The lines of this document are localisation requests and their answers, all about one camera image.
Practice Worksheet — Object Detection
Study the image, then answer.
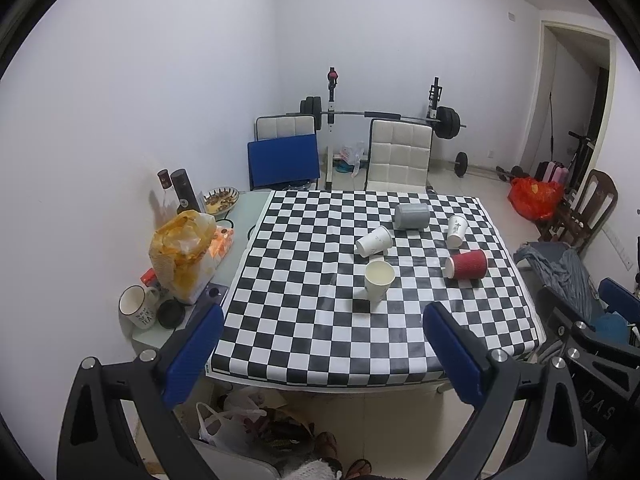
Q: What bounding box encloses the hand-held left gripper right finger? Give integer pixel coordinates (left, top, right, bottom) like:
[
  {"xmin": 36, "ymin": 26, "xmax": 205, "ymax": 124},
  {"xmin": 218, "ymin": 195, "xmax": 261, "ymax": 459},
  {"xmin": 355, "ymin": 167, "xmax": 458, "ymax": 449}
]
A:
[{"xmin": 422, "ymin": 301, "xmax": 591, "ymax": 480}]

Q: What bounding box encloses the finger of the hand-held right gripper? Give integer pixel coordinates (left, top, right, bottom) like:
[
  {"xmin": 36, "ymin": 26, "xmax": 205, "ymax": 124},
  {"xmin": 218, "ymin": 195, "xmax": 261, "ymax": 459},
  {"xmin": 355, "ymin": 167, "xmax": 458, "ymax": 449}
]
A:
[
  {"xmin": 597, "ymin": 276, "xmax": 640, "ymax": 346},
  {"xmin": 537, "ymin": 285, "xmax": 640, "ymax": 401}
]

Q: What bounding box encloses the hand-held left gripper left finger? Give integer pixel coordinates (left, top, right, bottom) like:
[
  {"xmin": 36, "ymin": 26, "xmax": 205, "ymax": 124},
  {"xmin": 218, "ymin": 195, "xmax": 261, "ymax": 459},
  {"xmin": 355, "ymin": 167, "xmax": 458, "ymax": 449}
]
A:
[{"xmin": 56, "ymin": 302, "xmax": 226, "ymax": 480}]

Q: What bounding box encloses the red ribbed paper cup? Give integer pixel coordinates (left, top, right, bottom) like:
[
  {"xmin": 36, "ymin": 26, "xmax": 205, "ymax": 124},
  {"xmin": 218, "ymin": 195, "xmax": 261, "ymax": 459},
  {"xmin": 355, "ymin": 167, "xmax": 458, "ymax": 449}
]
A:
[{"xmin": 445, "ymin": 248, "xmax": 488, "ymax": 280}]

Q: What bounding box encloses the plain white paper cup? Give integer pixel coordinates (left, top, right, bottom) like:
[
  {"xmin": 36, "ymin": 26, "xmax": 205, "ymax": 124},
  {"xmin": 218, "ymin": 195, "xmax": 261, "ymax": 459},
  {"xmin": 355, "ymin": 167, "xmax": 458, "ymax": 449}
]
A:
[{"xmin": 354, "ymin": 225, "xmax": 394, "ymax": 257}]

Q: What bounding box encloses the grey cup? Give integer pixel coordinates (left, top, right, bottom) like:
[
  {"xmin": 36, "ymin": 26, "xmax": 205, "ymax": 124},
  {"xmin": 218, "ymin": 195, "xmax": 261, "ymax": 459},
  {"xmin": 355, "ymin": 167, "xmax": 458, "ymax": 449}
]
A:
[{"xmin": 393, "ymin": 203, "xmax": 431, "ymax": 231}]

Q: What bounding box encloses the cream paper cup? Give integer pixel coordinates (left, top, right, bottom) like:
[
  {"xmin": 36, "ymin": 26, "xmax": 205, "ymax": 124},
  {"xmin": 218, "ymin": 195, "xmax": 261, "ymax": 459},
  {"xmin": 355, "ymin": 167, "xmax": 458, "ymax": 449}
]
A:
[{"xmin": 364, "ymin": 260, "xmax": 395, "ymax": 304}]

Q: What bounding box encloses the white paper cup dark print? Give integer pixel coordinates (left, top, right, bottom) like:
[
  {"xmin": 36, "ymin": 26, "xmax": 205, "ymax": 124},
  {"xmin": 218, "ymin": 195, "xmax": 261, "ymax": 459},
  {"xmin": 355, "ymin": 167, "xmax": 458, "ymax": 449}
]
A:
[{"xmin": 446, "ymin": 215, "xmax": 468, "ymax": 249}]

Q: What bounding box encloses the black round lid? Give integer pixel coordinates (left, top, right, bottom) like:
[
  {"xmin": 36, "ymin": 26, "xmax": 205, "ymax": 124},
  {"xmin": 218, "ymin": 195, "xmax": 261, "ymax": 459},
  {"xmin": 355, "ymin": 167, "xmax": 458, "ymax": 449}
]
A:
[{"xmin": 157, "ymin": 299, "xmax": 186, "ymax": 330}]

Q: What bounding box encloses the grey cloth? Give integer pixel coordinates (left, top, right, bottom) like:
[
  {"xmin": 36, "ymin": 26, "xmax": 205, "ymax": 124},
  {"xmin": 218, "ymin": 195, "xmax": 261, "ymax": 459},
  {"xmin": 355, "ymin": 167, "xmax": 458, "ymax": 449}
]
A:
[{"xmin": 513, "ymin": 241, "xmax": 608, "ymax": 326}]

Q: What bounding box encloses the white printed mug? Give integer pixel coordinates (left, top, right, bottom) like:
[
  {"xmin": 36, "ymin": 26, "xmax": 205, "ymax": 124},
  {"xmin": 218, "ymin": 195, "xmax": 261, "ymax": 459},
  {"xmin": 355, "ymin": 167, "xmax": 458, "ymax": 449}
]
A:
[{"xmin": 118, "ymin": 285, "xmax": 162, "ymax": 331}]

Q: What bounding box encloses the white plastic bag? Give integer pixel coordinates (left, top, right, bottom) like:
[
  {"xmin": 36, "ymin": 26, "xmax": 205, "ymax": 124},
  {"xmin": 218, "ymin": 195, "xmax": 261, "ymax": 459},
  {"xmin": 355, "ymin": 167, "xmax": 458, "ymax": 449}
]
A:
[{"xmin": 195, "ymin": 389, "xmax": 269, "ymax": 450}]

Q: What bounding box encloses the brown wooden chair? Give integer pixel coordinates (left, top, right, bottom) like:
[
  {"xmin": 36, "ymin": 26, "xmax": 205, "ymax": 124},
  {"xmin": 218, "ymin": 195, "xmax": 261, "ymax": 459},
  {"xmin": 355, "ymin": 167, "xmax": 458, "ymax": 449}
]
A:
[{"xmin": 537, "ymin": 169, "xmax": 620, "ymax": 257}]

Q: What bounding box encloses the yellow plastic bag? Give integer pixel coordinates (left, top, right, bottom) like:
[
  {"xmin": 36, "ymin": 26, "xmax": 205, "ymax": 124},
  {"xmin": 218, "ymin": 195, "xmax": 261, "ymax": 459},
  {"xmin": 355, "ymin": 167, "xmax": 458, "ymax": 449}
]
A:
[{"xmin": 150, "ymin": 210, "xmax": 218, "ymax": 306}]

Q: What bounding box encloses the grey stool seat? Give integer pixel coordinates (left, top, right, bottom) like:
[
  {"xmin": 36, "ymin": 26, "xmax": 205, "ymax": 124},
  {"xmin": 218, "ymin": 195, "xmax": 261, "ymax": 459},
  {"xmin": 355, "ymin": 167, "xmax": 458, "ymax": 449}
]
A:
[{"xmin": 187, "ymin": 439, "xmax": 283, "ymax": 480}]

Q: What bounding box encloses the orange packet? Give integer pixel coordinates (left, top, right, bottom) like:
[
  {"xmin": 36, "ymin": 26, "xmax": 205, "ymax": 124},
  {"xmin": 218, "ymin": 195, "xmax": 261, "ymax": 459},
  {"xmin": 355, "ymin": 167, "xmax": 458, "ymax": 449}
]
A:
[{"xmin": 209, "ymin": 226, "xmax": 236, "ymax": 261}]

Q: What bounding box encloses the dark patterned bag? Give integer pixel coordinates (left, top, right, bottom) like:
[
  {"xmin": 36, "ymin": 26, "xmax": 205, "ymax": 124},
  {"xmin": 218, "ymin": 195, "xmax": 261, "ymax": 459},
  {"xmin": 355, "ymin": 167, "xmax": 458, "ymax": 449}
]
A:
[{"xmin": 245, "ymin": 406, "xmax": 321, "ymax": 462}]

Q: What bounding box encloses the black white checkered tablecloth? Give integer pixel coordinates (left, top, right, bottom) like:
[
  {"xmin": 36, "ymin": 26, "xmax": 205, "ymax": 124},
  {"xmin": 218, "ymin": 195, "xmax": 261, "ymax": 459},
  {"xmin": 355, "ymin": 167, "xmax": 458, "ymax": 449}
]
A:
[{"xmin": 207, "ymin": 189, "xmax": 546, "ymax": 388}]

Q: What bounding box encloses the red plastic bag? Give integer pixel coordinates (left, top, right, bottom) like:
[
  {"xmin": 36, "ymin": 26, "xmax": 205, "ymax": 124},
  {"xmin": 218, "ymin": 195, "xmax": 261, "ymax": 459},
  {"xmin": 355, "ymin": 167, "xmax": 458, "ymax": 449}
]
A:
[{"xmin": 508, "ymin": 177, "xmax": 565, "ymax": 221}]

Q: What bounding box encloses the pink suitcase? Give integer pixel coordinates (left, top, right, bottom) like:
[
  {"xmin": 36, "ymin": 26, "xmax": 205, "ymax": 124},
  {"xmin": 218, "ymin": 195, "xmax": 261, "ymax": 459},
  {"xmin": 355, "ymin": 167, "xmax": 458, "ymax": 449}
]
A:
[{"xmin": 535, "ymin": 160, "xmax": 571, "ymax": 186}]

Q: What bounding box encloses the black kick scooter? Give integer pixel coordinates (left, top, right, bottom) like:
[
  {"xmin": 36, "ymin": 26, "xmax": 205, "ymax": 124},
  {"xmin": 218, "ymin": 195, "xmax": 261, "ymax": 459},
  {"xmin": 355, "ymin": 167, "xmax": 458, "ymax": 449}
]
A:
[{"xmin": 566, "ymin": 131, "xmax": 597, "ymax": 192}]

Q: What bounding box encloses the brown sandal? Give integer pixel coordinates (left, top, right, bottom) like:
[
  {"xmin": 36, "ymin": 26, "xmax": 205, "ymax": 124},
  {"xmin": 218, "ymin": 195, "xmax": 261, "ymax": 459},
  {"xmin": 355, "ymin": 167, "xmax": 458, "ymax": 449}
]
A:
[
  {"xmin": 315, "ymin": 431, "xmax": 343, "ymax": 471},
  {"xmin": 345, "ymin": 458, "xmax": 373, "ymax": 480}
]

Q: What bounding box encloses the bowl of snacks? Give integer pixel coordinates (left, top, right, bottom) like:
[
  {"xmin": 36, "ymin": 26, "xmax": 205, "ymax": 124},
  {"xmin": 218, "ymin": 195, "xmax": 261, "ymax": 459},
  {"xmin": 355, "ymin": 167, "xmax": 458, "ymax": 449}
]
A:
[{"xmin": 202, "ymin": 186, "xmax": 241, "ymax": 212}]

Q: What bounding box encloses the short barbell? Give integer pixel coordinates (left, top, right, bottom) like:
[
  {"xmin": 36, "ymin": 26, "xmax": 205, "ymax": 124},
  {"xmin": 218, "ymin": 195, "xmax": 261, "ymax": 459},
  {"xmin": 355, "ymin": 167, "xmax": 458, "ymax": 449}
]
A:
[{"xmin": 453, "ymin": 151, "xmax": 524, "ymax": 181}]

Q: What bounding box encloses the white quilted chair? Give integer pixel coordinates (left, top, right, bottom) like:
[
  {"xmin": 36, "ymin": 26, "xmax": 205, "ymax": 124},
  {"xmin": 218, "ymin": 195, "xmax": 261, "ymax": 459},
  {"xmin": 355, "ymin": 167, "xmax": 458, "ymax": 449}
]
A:
[
  {"xmin": 364, "ymin": 119, "xmax": 434, "ymax": 193},
  {"xmin": 255, "ymin": 115, "xmax": 320, "ymax": 141}
]

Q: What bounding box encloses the clear plastic bag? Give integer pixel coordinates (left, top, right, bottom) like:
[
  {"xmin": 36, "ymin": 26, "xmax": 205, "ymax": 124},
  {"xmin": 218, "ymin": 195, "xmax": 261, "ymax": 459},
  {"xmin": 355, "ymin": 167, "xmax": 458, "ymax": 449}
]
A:
[{"xmin": 334, "ymin": 141, "xmax": 370, "ymax": 177}]

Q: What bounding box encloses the black barbell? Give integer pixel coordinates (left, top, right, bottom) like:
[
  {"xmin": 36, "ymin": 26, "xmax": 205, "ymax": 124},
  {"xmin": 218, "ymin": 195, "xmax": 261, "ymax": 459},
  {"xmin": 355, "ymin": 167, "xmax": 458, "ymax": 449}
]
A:
[{"xmin": 286, "ymin": 96, "xmax": 468, "ymax": 140}]

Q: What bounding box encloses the barbell rack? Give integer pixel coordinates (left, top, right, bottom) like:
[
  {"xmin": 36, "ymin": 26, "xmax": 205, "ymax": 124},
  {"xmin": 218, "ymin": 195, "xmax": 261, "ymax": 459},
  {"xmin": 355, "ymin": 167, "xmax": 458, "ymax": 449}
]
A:
[{"xmin": 322, "ymin": 66, "xmax": 446, "ymax": 191}]

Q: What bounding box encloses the white door frame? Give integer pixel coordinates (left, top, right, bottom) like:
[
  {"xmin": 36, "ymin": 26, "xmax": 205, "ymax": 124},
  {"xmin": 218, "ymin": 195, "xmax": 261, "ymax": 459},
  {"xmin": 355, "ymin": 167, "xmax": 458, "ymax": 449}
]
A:
[{"xmin": 529, "ymin": 19, "xmax": 619, "ymax": 183}]

